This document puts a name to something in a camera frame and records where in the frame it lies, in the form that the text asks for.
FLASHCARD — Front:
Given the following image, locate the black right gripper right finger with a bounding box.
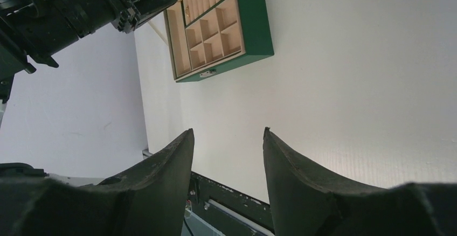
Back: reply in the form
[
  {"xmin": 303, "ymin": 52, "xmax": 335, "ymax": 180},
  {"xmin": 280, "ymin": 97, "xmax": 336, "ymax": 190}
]
[{"xmin": 263, "ymin": 128, "xmax": 456, "ymax": 235}]

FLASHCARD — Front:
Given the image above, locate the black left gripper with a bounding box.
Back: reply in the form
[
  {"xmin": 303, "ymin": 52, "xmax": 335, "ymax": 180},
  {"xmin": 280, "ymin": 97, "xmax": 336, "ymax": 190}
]
[{"xmin": 0, "ymin": 0, "xmax": 179, "ymax": 74}]

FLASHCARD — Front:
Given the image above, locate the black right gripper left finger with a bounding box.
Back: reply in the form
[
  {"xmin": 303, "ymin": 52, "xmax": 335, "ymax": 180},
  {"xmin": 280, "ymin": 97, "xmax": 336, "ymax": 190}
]
[{"xmin": 1, "ymin": 129, "xmax": 195, "ymax": 235}]

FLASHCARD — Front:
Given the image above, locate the green jewelry box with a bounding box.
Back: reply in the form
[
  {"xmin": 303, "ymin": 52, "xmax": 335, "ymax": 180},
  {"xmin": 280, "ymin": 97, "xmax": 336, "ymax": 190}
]
[{"xmin": 164, "ymin": 0, "xmax": 274, "ymax": 82}]

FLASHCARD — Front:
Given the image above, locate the green jewelry tray insert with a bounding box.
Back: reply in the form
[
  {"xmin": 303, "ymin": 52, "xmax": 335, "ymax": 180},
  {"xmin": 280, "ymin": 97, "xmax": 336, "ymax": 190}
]
[{"xmin": 164, "ymin": 0, "xmax": 246, "ymax": 82}]

